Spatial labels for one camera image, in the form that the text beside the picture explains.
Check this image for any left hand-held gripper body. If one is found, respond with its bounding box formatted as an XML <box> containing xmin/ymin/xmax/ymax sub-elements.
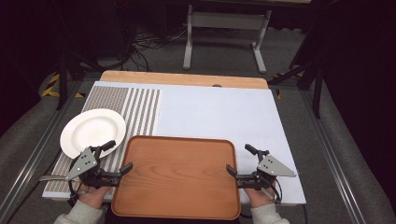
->
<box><xmin>65</xmin><ymin>146</ymin><xmax>122</xmax><ymax>189</ymax></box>

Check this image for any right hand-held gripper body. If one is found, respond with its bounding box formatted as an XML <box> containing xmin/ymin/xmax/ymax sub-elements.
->
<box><xmin>235</xmin><ymin>149</ymin><xmax>297</xmax><ymax>191</ymax></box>

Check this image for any brown wooden tray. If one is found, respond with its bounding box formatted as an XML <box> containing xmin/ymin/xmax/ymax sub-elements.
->
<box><xmin>110</xmin><ymin>134</ymin><xmax>242</xmax><ymax>221</ymax></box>

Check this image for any person's right hand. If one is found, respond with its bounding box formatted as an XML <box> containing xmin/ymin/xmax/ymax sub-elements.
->
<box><xmin>244</xmin><ymin>186</ymin><xmax>276</xmax><ymax>209</ymax></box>

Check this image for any person's left hand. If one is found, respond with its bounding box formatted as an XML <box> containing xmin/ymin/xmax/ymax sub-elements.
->
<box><xmin>78</xmin><ymin>183</ymin><xmax>112</xmax><ymax>210</ymax></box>

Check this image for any white round plate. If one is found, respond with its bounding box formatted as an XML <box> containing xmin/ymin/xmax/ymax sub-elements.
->
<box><xmin>59</xmin><ymin>107</ymin><xmax>127</xmax><ymax>160</ymax></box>

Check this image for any silver metal cutlery piece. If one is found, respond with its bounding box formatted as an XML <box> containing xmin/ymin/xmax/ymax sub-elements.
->
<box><xmin>38</xmin><ymin>175</ymin><xmax>70</xmax><ymax>182</ymax></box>

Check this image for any white table mat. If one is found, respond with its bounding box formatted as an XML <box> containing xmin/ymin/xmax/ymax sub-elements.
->
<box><xmin>41</xmin><ymin>81</ymin><xmax>307</xmax><ymax>205</ymax></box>

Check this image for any striped woven placemat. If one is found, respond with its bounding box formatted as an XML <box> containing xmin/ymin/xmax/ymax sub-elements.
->
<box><xmin>45</xmin><ymin>86</ymin><xmax>162</xmax><ymax>194</ymax></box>

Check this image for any yellow black hazard tape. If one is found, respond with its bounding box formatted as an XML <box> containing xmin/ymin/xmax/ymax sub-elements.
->
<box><xmin>41</xmin><ymin>72</ymin><xmax>86</xmax><ymax>99</ymax></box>
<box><xmin>272</xmin><ymin>72</ymin><xmax>304</xmax><ymax>101</ymax></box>

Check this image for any black metal stand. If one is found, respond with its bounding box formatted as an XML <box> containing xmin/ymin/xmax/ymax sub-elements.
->
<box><xmin>55</xmin><ymin>50</ymin><xmax>106</xmax><ymax>112</ymax></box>
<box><xmin>268</xmin><ymin>60</ymin><xmax>325</xmax><ymax>119</ymax></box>

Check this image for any wooden table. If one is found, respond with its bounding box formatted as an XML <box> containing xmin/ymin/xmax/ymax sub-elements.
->
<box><xmin>100</xmin><ymin>70</ymin><xmax>269</xmax><ymax>91</ymax></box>

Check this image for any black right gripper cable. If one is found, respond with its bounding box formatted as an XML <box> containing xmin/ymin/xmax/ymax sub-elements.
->
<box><xmin>268</xmin><ymin>176</ymin><xmax>284</xmax><ymax>205</ymax></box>

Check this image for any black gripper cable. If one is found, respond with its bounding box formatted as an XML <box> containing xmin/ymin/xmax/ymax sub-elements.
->
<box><xmin>67</xmin><ymin>154</ymin><xmax>81</xmax><ymax>208</ymax></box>
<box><xmin>268</xmin><ymin>176</ymin><xmax>284</xmax><ymax>205</ymax></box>

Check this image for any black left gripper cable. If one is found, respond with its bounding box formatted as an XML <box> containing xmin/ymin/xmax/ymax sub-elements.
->
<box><xmin>67</xmin><ymin>154</ymin><xmax>81</xmax><ymax>208</ymax></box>

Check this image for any aluminium floor rail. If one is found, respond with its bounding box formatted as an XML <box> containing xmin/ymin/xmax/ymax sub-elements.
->
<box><xmin>299</xmin><ymin>89</ymin><xmax>369</xmax><ymax>224</ymax></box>
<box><xmin>0</xmin><ymin>79</ymin><xmax>86</xmax><ymax>220</ymax></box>

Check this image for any bundle of black floor cables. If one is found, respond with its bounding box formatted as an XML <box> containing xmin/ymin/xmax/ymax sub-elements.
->
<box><xmin>122</xmin><ymin>26</ymin><xmax>190</xmax><ymax>73</ymax></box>

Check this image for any grey metal desk frame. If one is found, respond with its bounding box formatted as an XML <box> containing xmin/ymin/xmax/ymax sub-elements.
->
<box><xmin>182</xmin><ymin>4</ymin><xmax>273</xmax><ymax>75</ymax></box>

